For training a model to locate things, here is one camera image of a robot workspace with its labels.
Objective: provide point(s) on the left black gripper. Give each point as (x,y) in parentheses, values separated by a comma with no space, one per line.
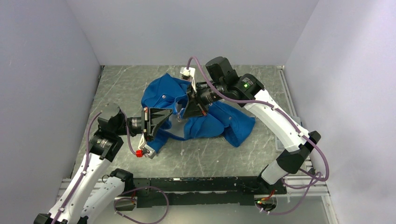
(157,115)

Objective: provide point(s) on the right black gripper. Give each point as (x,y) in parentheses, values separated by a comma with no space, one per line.
(193,108)

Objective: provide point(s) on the blue zip jacket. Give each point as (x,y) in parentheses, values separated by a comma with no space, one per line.
(168,92)

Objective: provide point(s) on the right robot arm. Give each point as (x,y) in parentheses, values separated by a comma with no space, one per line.
(249,93)

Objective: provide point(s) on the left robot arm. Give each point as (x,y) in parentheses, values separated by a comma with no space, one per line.
(79,204)

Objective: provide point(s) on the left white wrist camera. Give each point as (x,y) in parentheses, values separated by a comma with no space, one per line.
(144,150)

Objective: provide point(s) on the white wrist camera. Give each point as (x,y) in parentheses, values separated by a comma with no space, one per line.
(144,150)
(189,75)

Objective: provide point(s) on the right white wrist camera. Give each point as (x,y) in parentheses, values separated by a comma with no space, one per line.
(189,75)

